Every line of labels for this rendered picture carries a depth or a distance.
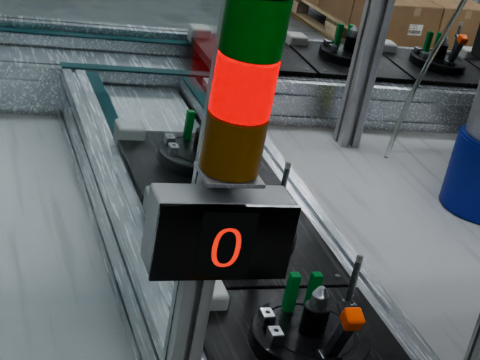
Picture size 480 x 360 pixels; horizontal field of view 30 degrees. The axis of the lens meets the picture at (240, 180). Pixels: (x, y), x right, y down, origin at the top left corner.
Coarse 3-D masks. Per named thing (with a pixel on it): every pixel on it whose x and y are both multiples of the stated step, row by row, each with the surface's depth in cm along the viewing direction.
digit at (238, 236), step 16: (208, 224) 72; (224, 224) 73; (240, 224) 73; (256, 224) 74; (208, 240) 73; (224, 240) 73; (240, 240) 74; (208, 256) 74; (224, 256) 74; (240, 256) 75; (208, 272) 74; (224, 272) 75; (240, 272) 75
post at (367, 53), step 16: (368, 0) 180; (384, 0) 179; (368, 16) 180; (384, 16) 180; (368, 32) 180; (384, 32) 181; (368, 48) 182; (352, 64) 186; (368, 64) 185; (352, 80) 186; (368, 80) 185; (352, 96) 186; (368, 96) 187; (352, 112) 188; (336, 128) 193; (352, 128) 191; (352, 144) 192
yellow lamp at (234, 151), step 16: (208, 112) 71; (208, 128) 71; (224, 128) 70; (240, 128) 69; (256, 128) 70; (208, 144) 71; (224, 144) 70; (240, 144) 70; (256, 144) 71; (208, 160) 71; (224, 160) 70; (240, 160) 71; (256, 160) 72; (224, 176) 71; (240, 176) 71; (256, 176) 73
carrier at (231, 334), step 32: (224, 288) 108; (288, 288) 104; (320, 288) 100; (352, 288) 105; (224, 320) 105; (256, 320) 103; (288, 320) 104; (320, 320) 100; (224, 352) 100; (256, 352) 100; (288, 352) 99; (320, 352) 98; (352, 352) 101; (384, 352) 105
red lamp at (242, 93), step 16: (224, 64) 68; (240, 64) 67; (256, 64) 68; (272, 64) 68; (224, 80) 68; (240, 80) 68; (256, 80) 68; (272, 80) 69; (224, 96) 69; (240, 96) 68; (256, 96) 68; (272, 96) 70; (224, 112) 69; (240, 112) 69; (256, 112) 69
